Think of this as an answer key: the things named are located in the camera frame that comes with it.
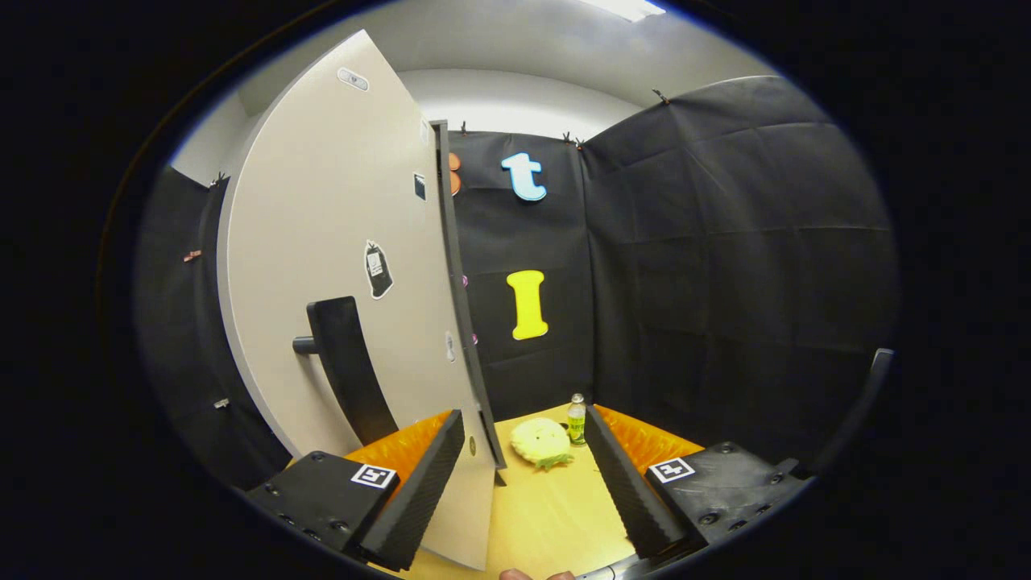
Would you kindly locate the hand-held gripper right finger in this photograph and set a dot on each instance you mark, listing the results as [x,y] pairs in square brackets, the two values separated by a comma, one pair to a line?
[632,499]

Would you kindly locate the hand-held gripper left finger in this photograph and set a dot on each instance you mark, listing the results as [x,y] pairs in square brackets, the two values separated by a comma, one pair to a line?
[419,491]

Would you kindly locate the grey shoe cabinet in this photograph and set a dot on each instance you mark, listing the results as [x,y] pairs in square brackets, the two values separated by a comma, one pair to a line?
[463,282]

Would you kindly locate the beige shoe cabinet door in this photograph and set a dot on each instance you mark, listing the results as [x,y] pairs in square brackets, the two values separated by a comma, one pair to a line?
[322,201]

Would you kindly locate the green drink bottle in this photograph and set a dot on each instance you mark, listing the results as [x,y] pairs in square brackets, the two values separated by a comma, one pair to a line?
[577,423]

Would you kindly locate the yellow plush toy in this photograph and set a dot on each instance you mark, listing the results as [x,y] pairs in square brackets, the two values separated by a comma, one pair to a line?
[540,441]

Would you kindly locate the black backdrop cloth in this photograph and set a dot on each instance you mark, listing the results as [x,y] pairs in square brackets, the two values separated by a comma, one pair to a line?
[725,282]

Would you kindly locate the dark curved bar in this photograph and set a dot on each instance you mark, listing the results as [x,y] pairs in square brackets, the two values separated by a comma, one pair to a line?
[862,403]

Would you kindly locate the long ceiling light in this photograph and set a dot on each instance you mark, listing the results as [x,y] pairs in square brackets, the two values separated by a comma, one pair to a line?
[624,8]

